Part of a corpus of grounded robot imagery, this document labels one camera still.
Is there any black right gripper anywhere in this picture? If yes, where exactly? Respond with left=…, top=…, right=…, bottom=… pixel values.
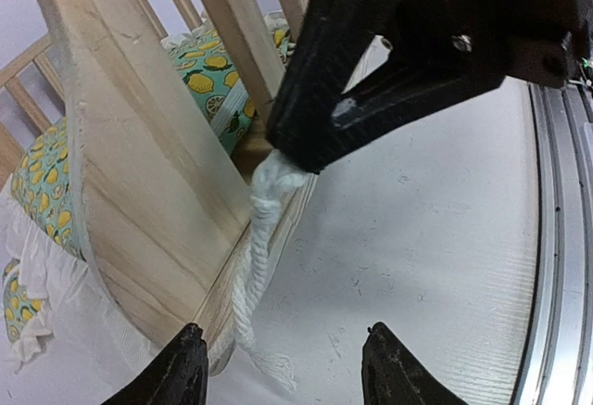
left=492, top=0, right=592, bottom=88

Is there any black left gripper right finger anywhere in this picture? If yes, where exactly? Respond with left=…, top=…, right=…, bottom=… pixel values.
left=361, top=322, right=457, bottom=405

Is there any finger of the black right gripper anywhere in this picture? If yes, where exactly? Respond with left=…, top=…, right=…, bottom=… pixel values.
left=266, top=0, right=507, bottom=173

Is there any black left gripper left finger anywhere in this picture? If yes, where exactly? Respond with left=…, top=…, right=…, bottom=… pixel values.
left=104, top=323, right=208, bottom=405

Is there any wooden pet bed frame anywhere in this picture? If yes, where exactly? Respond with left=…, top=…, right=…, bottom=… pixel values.
left=1, top=0, right=315, bottom=374

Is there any lemon print bed cushion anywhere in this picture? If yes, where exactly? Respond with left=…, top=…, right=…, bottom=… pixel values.
left=0, top=10, right=309, bottom=395

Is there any small lemon print pillow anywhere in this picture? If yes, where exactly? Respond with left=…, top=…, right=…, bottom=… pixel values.
left=2, top=259, right=53, bottom=371

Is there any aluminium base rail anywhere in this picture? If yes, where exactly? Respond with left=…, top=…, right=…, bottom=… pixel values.
left=512, top=84, right=592, bottom=404

